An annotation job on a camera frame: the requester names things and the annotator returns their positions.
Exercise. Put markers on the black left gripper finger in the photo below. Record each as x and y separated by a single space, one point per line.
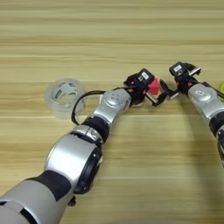
159 102

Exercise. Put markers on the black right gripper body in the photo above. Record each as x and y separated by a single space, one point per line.
185 83

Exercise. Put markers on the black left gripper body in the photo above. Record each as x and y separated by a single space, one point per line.
137 93

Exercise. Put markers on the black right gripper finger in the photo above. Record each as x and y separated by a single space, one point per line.
167 91
194 71

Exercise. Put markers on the red cube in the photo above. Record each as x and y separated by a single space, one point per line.
153 86

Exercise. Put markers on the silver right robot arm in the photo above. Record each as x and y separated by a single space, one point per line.
204 99

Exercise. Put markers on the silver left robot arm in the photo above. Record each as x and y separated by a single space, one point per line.
73 157

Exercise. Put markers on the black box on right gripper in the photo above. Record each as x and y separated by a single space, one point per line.
178 69

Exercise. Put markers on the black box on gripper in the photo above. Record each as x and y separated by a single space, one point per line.
178 69
145 76

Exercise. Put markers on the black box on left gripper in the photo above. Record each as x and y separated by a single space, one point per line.
145 76

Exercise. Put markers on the multicolour puzzle cube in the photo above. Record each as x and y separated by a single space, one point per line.
222 92

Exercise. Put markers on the clear tape roll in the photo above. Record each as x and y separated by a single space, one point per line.
64 97

